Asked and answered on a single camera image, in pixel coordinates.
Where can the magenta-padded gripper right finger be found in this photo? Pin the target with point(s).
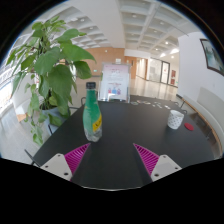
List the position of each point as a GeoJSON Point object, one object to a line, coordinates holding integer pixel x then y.
{"type": "Point", "coordinates": [150, 160]}

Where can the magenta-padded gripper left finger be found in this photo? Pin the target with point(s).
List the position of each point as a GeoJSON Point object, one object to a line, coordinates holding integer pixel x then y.
{"type": "Point", "coordinates": [75, 158]}

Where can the green plastic drink bottle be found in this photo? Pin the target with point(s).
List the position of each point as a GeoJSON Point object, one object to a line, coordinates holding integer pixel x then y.
{"type": "Point", "coordinates": [91, 116]}

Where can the white ribbed cup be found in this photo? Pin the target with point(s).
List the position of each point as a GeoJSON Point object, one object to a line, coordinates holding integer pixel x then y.
{"type": "Point", "coordinates": [175, 119]}

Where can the flat round red coaster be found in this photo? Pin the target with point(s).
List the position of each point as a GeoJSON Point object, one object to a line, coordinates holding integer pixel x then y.
{"type": "Point", "coordinates": [189, 126]}

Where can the round colourful sticker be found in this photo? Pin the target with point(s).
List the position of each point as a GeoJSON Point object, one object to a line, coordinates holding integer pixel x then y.
{"type": "Point", "coordinates": [134, 103]}

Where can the green leafy potted plant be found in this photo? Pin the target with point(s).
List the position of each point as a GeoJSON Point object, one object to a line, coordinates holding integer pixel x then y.
{"type": "Point", "coordinates": [50, 60]}

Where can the dark-framed landscape picture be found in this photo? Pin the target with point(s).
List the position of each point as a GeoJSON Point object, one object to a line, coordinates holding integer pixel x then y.
{"type": "Point", "coordinates": [213, 56]}

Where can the recessed ceiling lights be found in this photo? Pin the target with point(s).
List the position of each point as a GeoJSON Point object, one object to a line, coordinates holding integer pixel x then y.
{"type": "Point", "coordinates": [134, 15]}

